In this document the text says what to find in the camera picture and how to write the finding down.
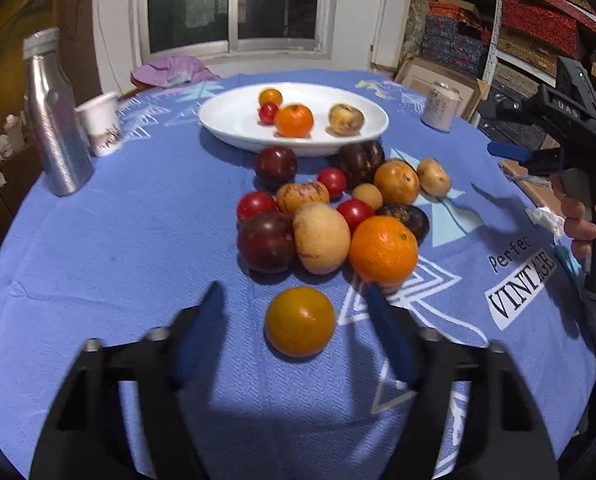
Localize white crumpled plastic wrap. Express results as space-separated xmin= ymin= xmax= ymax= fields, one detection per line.
xmin=525 ymin=205 xmax=566 ymax=241

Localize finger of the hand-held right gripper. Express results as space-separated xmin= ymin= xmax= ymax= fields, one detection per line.
xmin=487 ymin=141 xmax=566 ymax=177
xmin=480 ymin=96 xmax=541 ymax=123

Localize large orange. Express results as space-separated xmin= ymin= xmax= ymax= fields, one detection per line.
xmin=349 ymin=215 xmax=419 ymax=288

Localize white printed paper cup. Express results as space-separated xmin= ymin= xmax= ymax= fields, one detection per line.
xmin=74 ymin=91 xmax=124 ymax=157

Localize blue printed tablecloth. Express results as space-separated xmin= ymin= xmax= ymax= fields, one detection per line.
xmin=0 ymin=69 xmax=596 ymax=480

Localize brown-yellow round fruit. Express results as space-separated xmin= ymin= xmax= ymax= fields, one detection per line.
xmin=328 ymin=103 xmax=365 ymax=137

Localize yellow-orange round tomato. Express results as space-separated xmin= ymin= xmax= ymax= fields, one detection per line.
xmin=264 ymin=287 xmax=337 ymax=358

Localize small tan longan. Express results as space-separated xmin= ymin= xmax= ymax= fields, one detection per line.
xmin=351 ymin=183 xmax=383 ymax=212

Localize white plastic wall conduit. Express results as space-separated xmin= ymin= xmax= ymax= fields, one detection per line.
xmin=370 ymin=0 xmax=409 ymax=68

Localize dark wrinkled passion fruit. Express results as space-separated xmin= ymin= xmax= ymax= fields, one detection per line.
xmin=375 ymin=204 xmax=429 ymax=247

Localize purple cloth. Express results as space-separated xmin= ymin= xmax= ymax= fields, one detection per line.
xmin=130 ymin=56 xmax=222 ymax=92

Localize small dark purple plum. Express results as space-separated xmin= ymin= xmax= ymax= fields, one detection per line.
xmin=255 ymin=146 xmax=299 ymax=190

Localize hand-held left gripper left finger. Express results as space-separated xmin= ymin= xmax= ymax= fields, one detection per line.
xmin=28 ymin=282 xmax=226 ymax=480

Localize wooden cabinet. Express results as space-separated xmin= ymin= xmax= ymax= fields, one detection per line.
xmin=0 ymin=0 xmax=101 ymax=211

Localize clutter of small shelf items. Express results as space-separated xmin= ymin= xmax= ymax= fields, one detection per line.
xmin=0 ymin=112 xmax=28 ymax=186

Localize silver metal bottle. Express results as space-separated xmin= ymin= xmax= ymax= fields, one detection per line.
xmin=22 ymin=27 xmax=96 ymax=197

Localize striped yellow pepino melon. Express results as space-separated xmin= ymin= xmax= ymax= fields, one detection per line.
xmin=277 ymin=181 xmax=331 ymax=216

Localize white drink can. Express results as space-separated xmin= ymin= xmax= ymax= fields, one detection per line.
xmin=420 ymin=81 xmax=461 ymax=132

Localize large dark purple plum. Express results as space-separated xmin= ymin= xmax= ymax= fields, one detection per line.
xmin=237 ymin=211 xmax=299 ymax=275

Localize sliding glass window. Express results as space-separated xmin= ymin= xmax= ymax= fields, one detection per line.
xmin=132 ymin=0 xmax=339 ymax=61

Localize yellow potato-shaped fruit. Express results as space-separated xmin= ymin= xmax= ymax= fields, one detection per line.
xmin=417 ymin=158 xmax=452 ymax=197

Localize flat cardboard boxes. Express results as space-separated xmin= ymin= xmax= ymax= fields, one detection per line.
xmin=393 ymin=55 xmax=491 ymax=123

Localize white oval plate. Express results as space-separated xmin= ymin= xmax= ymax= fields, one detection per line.
xmin=198 ymin=82 xmax=389 ymax=157

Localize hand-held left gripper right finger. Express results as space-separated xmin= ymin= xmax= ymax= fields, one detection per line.
xmin=365 ymin=282 xmax=561 ymax=480

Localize dark purple passion fruit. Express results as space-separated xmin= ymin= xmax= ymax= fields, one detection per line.
xmin=335 ymin=140 xmax=386 ymax=188

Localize person's right hand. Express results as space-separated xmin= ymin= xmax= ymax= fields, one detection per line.
xmin=550 ymin=175 xmax=596 ymax=261

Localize white perforated shelf post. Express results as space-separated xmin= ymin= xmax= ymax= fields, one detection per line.
xmin=480 ymin=0 xmax=509 ymax=83

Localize stack of patterned gift boxes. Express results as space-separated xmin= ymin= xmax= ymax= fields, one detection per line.
xmin=403 ymin=0 xmax=596 ymax=126

